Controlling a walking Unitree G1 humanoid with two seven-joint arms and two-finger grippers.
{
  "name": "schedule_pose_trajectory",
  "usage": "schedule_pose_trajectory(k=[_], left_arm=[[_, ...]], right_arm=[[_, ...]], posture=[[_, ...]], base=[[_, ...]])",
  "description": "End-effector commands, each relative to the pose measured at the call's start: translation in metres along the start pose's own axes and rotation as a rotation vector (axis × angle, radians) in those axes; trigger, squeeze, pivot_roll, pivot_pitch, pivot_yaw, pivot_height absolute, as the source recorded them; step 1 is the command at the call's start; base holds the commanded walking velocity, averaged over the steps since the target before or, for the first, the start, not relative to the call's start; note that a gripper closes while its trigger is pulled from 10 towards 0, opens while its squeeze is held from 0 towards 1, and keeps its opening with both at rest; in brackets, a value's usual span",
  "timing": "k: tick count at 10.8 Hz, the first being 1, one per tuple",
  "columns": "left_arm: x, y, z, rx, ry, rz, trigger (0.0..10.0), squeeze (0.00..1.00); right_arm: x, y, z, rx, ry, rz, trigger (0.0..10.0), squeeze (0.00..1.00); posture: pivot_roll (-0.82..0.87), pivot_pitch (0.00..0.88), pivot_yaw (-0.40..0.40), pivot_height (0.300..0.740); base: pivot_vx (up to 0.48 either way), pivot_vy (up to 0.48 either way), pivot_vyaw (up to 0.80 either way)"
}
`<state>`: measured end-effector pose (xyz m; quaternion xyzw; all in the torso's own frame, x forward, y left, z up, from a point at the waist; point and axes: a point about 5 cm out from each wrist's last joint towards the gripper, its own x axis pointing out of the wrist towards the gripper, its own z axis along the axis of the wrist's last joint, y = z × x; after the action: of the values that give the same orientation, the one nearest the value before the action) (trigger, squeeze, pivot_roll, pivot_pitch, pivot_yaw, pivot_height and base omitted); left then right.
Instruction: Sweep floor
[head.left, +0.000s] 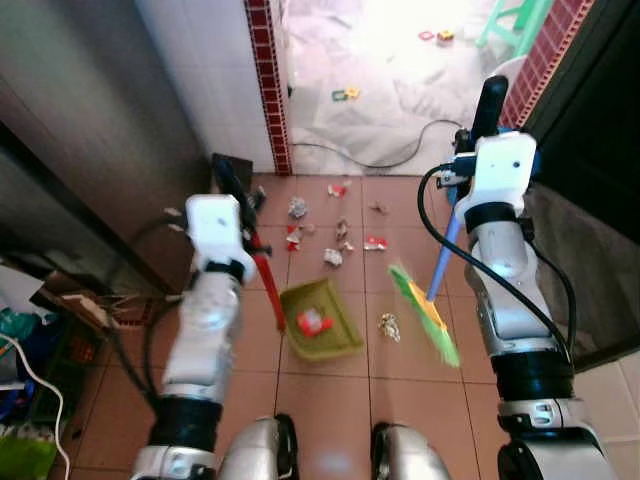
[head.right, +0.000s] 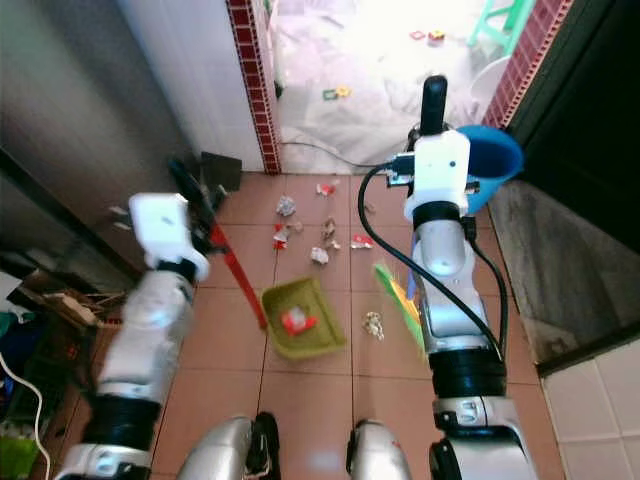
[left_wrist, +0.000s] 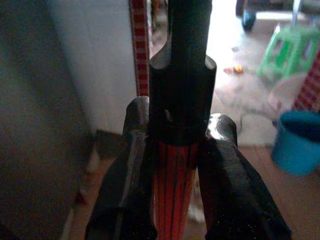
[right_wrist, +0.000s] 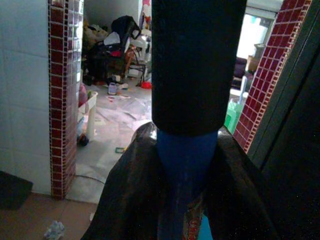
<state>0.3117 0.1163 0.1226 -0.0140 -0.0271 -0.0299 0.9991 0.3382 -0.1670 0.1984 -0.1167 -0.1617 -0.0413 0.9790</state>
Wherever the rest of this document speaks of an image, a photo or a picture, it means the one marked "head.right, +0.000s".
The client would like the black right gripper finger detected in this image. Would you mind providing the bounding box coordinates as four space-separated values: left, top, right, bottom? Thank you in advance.
420 75 449 135

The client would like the green dustpan with red handle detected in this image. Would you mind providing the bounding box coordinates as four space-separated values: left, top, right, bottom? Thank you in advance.
168 157 351 361

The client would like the green broom with blue handle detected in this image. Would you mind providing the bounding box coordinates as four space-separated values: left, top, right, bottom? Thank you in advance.
371 260 428 358

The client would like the white plastic bucket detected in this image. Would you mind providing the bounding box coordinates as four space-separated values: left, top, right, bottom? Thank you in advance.
470 55 513 121

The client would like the black square block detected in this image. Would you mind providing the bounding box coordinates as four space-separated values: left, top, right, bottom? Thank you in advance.
202 151 244 193

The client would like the blue plastic basin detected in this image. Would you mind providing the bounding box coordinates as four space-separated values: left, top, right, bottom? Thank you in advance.
455 124 525 214

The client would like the green plastic stool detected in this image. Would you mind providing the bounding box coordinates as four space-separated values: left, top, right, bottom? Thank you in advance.
465 0 539 56

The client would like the brown paper scrap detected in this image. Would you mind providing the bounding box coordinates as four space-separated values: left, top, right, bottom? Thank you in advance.
321 217 340 250

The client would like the brown cardboard piece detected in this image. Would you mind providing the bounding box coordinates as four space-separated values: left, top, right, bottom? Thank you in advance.
15 268 126 321

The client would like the grey metal door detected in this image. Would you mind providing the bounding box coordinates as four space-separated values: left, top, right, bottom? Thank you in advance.
0 0 211 291

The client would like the silver robot left leg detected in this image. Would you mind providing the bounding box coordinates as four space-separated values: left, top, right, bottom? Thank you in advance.
198 415 281 480

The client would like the silver robot leg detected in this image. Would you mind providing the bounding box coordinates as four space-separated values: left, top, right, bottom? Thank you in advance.
348 420 413 480
198 415 281 480

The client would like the teal plastic bag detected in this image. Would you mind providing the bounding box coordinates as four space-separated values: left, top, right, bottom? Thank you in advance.
0 314 23 347

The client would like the silver robot right leg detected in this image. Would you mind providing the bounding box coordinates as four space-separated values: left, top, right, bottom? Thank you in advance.
348 420 413 480

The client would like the lime green bag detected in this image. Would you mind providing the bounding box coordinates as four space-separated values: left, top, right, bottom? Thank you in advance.
0 437 42 480

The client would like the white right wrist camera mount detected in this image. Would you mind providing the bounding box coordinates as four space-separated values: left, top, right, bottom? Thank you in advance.
404 129 472 208

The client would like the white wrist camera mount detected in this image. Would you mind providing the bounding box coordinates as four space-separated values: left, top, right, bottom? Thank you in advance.
128 192 209 276
404 129 472 208

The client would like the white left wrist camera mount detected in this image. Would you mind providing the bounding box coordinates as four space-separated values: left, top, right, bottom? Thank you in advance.
128 192 209 276

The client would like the thin black floor cable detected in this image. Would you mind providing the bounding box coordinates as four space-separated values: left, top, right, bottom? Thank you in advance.
280 140 411 173

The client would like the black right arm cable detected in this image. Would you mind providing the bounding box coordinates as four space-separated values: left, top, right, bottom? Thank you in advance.
357 163 511 361

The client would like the white power cable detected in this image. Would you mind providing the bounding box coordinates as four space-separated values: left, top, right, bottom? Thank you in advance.
0 355 53 480

